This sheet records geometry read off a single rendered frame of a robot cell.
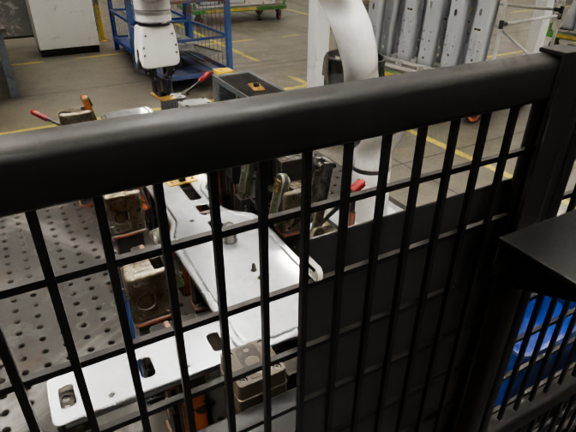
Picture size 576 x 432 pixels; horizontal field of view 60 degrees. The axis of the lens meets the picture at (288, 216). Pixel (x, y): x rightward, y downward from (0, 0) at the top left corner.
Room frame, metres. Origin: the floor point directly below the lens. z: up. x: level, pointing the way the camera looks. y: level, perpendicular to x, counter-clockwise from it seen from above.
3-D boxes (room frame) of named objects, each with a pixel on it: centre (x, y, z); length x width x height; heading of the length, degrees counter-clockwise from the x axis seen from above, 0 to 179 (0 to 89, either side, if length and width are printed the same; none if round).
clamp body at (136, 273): (0.78, 0.28, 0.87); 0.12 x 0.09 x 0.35; 119
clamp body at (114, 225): (1.10, 0.42, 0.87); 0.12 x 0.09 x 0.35; 119
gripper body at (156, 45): (1.26, 0.32, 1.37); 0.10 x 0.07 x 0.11; 126
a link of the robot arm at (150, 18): (1.26, 0.32, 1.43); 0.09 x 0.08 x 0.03; 126
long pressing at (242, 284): (1.25, 0.31, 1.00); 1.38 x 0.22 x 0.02; 29
